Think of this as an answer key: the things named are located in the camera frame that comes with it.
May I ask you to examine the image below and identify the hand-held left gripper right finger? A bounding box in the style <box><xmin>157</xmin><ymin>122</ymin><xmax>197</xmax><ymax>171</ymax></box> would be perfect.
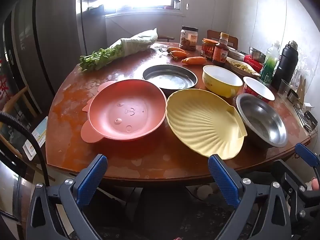
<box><xmin>208</xmin><ymin>154</ymin><xmax>292</xmax><ymax>240</ymax></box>

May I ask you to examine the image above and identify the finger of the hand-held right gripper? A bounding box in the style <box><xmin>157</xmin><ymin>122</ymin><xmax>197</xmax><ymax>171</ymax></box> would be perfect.
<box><xmin>294</xmin><ymin>143</ymin><xmax>320</xmax><ymax>170</ymax></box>
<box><xmin>271</xmin><ymin>159</ymin><xmax>309</xmax><ymax>193</ymax></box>

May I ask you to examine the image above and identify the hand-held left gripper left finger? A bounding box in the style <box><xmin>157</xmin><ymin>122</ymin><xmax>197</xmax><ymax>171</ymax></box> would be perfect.
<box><xmin>26</xmin><ymin>154</ymin><xmax>108</xmax><ymax>240</ymax></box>

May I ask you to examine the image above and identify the large steel bowl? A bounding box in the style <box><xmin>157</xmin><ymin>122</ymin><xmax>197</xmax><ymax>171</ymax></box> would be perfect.
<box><xmin>236</xmin><ymin>93</ymin><xmax>288</xmax><ymax>148</ymax></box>

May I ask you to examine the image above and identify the yellow shell-shaped plate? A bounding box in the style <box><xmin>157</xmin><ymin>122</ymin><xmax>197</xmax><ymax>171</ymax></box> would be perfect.
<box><xmin>165</xmin><ymin>89</ymin><xmax>247</xmax><ymax>160</ymax></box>

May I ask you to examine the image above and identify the pink pig-shaped plate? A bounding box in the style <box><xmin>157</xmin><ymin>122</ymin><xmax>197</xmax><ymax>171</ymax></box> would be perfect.
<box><xmin>80</xmin><ymin>79</ymin><xmax>167</xmax><ymax>143</ymax></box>

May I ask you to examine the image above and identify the red and white bowl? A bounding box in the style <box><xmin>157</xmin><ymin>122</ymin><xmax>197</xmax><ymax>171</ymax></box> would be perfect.
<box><xmin>243</xmin><ymin>76</ymin><xmax>275</xmax><ymax>103</ymax></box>

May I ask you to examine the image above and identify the yellow bowl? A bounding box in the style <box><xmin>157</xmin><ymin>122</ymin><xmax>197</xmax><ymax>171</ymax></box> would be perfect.
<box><xmin>202</xmin><ymin>65</ymin><xmax>243</xmax><ymax>98</ymax></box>

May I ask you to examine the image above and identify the round dark metal pan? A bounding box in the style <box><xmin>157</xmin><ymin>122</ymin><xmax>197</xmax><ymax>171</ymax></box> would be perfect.
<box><xmin>142</xmin><ymin>64</ymin><xmax>198</xmax><ymax>90</ymax></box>

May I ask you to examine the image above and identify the small black device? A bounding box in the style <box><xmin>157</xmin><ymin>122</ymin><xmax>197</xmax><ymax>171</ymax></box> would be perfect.
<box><xmin>304</xmin><ymin>110</ymin><xmax>318</xmax><ymax>132</ymax></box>

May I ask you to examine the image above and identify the metal tool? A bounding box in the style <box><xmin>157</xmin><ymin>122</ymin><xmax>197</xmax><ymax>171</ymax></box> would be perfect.
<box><xmin>294</xmin><ymin>104</ymin><xmax>313</xmax><ymax>130</ymax></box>

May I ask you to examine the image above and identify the small steel cup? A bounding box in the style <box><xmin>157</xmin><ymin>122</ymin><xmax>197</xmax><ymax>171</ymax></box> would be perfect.
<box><xmin>287</xmin><ymin>89</ymin><xmax>300</xmax><ymax>103</ymax></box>

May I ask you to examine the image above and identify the cardboard rabbit cutout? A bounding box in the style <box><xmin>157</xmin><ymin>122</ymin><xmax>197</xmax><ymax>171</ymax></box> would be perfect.
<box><xmin>296</xmin><ymin>76</ymin><xmax>307</xmax><ymax>109</ymax></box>

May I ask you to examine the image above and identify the white paper leaflet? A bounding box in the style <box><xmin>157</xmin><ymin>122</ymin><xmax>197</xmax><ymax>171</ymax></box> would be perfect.
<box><xmin>31</xmin><ymin>116</ymin><xmax>48</xmax><ymax>153</ymax></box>

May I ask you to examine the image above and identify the clear plastic cup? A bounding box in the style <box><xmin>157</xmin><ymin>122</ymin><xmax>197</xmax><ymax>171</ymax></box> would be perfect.
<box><xmin>278</xmin><ymin>79</ymin><xmax>292</xmax><ymax>96</ymax></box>

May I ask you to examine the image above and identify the black thermos flask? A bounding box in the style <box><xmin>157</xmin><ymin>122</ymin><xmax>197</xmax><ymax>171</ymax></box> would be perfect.
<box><xmin>271</xmin><ymin>41</ymin><xmax>299</xmax><ymax>90</ymax></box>

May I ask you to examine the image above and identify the green dish soap bottle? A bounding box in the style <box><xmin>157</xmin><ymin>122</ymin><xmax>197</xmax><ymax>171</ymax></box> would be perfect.
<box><xmin>259</xmin><ymin>41</ymin><xmax>280</xmax><ymax>85</ymax></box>

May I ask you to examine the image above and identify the red tissue box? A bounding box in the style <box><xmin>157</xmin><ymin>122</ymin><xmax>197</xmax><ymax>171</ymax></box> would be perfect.
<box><xmin>243</xmin><ymin>54</ymin><xmax>264</xmax><ymax>73</ymax></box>

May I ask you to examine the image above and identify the white plate of food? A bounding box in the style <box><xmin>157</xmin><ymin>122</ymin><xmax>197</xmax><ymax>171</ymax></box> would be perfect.
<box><xmin>226</xmin><ymin>57</ymin><xmax>260</xmax><ymax>77</ymax></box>

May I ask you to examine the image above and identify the light wooden chair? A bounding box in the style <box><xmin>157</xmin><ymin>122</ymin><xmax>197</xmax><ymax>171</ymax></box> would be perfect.
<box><xmin>0</xmin><ymin>85</ymin><xmax>38</xmax><ymax>160</ymax></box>

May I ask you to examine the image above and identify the small steel pot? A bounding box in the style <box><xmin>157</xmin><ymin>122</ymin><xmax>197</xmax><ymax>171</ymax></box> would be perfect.
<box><xmin>249</xmin><ymin>46</ymin><xmax>266</xmax><ymax>63</ymax></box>

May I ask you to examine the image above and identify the small white bowl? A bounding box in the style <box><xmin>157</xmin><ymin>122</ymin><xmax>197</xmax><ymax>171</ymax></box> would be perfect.
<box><xmin>228</xmin><ymin>48</ymin><xmax>247</xmax><ymax>60</ymax></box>

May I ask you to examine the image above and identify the brown sauce bottle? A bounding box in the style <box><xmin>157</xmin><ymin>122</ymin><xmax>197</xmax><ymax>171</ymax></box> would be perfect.
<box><xmin>212</xmin><ymin>32</ymin><xmax>229</xmax><ymax>67</ymax></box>

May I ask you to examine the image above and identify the red sauce jar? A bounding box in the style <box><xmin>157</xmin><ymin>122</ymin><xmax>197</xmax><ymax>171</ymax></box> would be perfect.
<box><xmin>201</xmin><ymin>38</ymin><xmax>218</xmax><ymax>60</ymax></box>

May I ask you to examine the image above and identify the wooden chair back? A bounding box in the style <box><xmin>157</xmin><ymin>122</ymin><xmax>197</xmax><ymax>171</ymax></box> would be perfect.
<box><xmin>207</xmin><ymin>29</ymin><xmax>238</xmax><ymax>50</ymax></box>

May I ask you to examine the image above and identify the bagged celery bunch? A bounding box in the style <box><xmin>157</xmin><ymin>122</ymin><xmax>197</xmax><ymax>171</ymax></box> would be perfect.
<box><xmin>79</xmin><ymin>28</ymin><xmax>158</xmax><ymax>72</ymax></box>

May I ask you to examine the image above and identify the clear jar black lid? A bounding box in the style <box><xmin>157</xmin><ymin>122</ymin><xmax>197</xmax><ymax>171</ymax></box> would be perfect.
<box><xmin>179</xmin><ymin>26</ymin><xmax>199</xmax><ymax>51</ymax></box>

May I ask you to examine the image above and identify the grey refrigerator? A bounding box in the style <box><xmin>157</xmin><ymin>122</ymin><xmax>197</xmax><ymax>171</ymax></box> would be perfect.
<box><xmin>11</xmin><ymin>0</ymin><xmax>87</xmax><ymax>115</ymax></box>

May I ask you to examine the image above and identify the black cable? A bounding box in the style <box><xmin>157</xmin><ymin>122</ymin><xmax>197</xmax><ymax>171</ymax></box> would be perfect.
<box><xmin>0</xmin><ymin>112</ymin><xmax>50</xmax><ymax>187</ymax></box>

